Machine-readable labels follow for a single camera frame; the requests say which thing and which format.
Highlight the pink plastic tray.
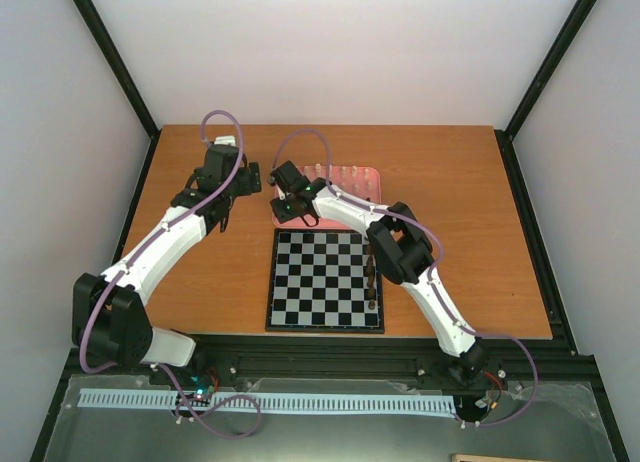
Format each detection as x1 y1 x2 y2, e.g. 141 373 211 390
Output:
272 166 382 230

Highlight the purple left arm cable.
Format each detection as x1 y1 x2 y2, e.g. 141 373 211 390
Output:
79 109 264 438

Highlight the light blue cable duct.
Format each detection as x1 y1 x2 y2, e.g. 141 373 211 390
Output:
77 388 456 418

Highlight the black aluminium frame rail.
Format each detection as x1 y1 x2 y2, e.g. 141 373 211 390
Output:
64 333 599 398

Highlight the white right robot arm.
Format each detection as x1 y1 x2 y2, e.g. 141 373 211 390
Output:
268 161 488 386

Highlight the black and white chessboard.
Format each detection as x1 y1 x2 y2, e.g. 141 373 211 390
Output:
265 229 385 334

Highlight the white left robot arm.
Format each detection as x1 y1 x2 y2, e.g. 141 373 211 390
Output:
72 136 261 385

